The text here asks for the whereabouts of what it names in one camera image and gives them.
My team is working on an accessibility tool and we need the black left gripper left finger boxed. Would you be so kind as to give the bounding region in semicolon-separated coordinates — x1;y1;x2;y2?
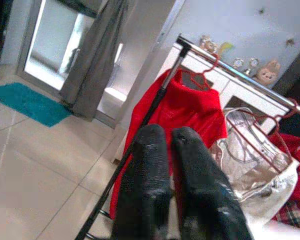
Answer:
111;124;175;240

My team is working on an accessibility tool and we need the beige plush toy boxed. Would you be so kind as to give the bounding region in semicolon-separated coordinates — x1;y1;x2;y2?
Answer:
254;58;282;87

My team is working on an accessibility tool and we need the red t-shirt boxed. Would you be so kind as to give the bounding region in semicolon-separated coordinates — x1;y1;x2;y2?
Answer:
109;68;228;221

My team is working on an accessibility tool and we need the grey curtain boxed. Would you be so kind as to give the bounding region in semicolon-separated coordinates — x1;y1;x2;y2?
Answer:
58;0;130;123

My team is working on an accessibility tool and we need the yellow ornament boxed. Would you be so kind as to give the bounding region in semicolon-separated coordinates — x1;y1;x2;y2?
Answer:
218;41;235;55

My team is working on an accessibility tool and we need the teal shaggy floor mat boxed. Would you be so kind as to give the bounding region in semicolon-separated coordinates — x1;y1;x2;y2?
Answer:
0;82;73;128

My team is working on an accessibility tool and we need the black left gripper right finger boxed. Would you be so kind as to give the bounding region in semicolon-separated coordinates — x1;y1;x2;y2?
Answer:
170;126;255;240

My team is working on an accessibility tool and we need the small plush figure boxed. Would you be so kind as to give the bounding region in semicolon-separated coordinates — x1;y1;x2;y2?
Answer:
198;34;218;55

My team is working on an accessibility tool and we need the red plastic clothes hanger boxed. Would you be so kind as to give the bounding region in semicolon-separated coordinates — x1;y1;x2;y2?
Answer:
182;51;222;91
224;98;300;175

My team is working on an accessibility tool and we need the black and chrome clothes rack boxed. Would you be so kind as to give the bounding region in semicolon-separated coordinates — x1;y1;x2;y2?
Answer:
73;34;300;240

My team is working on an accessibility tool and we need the white denim jacket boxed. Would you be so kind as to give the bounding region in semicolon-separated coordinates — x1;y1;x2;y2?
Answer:
209;107;300;226

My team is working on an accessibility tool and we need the white glass-door cabinet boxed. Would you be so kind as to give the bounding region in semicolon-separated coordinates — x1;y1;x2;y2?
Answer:
164;42;291;141

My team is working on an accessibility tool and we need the aluminium sliding glass door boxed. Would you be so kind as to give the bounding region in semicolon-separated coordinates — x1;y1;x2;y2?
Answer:
16;0;101;92

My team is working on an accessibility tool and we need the small silver trophy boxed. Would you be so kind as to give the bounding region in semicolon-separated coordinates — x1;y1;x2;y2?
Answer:
231;57;245;70
244;57;261;76

